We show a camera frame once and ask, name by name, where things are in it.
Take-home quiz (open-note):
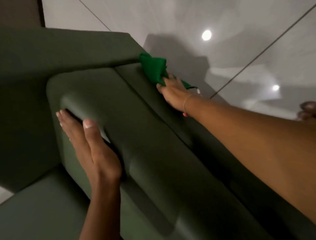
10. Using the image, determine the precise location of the person's right forearm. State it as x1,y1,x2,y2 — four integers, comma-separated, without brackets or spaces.
184,95,316,224

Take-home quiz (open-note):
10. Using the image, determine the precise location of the person's left forearm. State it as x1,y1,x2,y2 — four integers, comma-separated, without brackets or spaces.
79,184,122,240

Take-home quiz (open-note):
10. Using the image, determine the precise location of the person's right hand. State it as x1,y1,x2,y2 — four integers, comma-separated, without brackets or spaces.
156,73,197,117

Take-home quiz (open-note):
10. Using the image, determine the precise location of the person's left hand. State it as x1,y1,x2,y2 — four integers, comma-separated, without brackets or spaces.
55,109,123,192

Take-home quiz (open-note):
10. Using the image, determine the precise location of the thin wrist bracelet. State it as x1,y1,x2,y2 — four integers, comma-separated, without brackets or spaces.
183,93,194,114

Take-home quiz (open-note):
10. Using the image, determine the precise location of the dark green sofa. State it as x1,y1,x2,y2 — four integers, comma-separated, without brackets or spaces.
0,27,316,240

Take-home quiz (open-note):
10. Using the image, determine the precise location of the green sofa armrest cushion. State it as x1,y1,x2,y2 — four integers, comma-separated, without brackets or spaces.
46,67,274,240

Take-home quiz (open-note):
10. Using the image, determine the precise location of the green cleaning cloth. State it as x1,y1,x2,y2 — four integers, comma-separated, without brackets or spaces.
138,52,198,90

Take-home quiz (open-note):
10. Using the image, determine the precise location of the person's bare foot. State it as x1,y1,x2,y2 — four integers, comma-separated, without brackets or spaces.
296,101,316,122

